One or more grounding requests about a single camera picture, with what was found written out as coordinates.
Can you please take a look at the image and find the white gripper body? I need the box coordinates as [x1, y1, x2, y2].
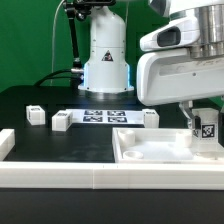
[136, 16, 224, 106]

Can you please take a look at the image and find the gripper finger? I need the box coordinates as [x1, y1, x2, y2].
[179, 101, 195, 130]

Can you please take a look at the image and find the white square tabletop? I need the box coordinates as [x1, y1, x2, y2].
[112, 128, 224, 164]

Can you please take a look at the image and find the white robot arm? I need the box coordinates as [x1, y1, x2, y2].
[79, 0, 224, 129]

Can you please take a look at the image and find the printed marker sheet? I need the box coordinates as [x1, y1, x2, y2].
[70, 109, 144, 124]

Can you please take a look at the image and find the white U-shaped fence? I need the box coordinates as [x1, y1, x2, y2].
[0, 129, 224, 190]

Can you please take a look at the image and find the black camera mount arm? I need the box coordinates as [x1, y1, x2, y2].
[63, 0, 116, 84]

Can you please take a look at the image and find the grey hanging cable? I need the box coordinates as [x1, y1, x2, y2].
[49, 0, 66, 86]

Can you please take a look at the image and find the black cable bundle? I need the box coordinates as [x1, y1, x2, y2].
[34, 68, 84, 88]

